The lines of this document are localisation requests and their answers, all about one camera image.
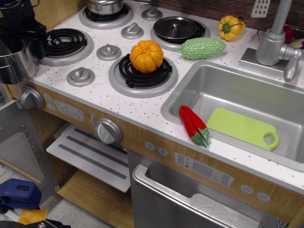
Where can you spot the steel pot lid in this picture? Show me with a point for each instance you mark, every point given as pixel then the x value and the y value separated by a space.
pixel 175 27

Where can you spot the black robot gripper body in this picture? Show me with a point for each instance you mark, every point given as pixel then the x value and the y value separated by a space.
pixel 18 22

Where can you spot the silver oven dial right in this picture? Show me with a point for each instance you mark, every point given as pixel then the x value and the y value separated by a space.
pixel 107 131

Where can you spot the silver stove knob front left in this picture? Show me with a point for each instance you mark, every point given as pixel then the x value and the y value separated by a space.
pixel 80 77

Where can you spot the tall stainless steel pot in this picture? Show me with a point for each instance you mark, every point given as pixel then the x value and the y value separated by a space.
pixel 19 66

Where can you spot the silver stove knob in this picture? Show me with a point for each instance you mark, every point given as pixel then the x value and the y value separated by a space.
pixel 108 52
pixel 152 14
pixel 80 77
pixel 132 31

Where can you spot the white oven rack shelf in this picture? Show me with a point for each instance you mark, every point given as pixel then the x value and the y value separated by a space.
pixel 106 162

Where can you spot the yellow toy bell pepper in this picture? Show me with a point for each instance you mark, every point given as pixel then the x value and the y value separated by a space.
pixel 230 27

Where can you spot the yellow cloth scrap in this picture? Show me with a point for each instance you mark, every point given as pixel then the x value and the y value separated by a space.
pixel 29 216

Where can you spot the open oven door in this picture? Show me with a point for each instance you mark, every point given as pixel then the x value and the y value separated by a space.
pixel 22 155

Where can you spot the blue clamp tool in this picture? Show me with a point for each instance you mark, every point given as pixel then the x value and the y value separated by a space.
pixel 19 194

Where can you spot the front left black coil burner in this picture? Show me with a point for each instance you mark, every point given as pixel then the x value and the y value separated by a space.
pixel 67 46

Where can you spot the silver oven dial left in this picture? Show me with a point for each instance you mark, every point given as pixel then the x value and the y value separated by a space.
pixel 31 98

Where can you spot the silver sink basin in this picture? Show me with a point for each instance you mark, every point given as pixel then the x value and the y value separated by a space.
pixel 208 86

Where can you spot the dishwasher control panel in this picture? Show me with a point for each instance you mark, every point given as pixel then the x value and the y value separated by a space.
pixel 203 170

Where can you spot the silver oven dial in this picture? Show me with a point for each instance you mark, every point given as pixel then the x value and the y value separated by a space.
pixel 107 131
pixel 31 98

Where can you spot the back right black coil burner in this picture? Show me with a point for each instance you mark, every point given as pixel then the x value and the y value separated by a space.
pixel 174 44

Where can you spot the back left black coil burner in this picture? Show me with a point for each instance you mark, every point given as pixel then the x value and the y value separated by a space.
pixel 95 21

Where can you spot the small steel saucepan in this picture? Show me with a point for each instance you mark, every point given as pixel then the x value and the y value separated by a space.
pixel 110 7

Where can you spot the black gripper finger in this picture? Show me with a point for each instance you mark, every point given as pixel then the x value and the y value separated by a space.
pixel 40 44

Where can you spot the front right black coil burner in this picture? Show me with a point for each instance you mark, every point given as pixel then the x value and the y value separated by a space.
pixel 129 81

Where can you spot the orange toy pumpkin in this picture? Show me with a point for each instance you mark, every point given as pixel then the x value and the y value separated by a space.
pixel 146 56

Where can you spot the red toy chili pepper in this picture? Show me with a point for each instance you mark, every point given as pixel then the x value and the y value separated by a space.
pixel 195 127

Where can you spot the silver stove knob upper middle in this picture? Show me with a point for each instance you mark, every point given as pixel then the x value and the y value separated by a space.
pixel 132 31

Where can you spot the green plastic cutting board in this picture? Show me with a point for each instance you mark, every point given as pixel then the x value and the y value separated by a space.
pixel 250 130

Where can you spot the silver stove knob back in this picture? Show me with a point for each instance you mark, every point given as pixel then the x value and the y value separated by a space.
pixel 152 14

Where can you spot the green toy bitter gourd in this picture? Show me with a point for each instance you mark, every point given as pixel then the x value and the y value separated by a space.
pixel 200 48

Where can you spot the silver toy faucet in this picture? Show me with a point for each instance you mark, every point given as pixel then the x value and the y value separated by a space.
pixel 274 57

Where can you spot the silver dishwasher door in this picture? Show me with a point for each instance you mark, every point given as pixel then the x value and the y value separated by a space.
pixel 164 198

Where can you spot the oven clock display panel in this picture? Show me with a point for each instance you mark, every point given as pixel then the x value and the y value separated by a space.
pixel 70 111

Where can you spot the black coil burner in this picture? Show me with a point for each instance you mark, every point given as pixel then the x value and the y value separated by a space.
pixel 95 21
pixel 67 46
pixel 129 81
pixel 174 44

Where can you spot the white slotted spatula head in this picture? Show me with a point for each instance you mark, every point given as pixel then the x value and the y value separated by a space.
pixel 260 8

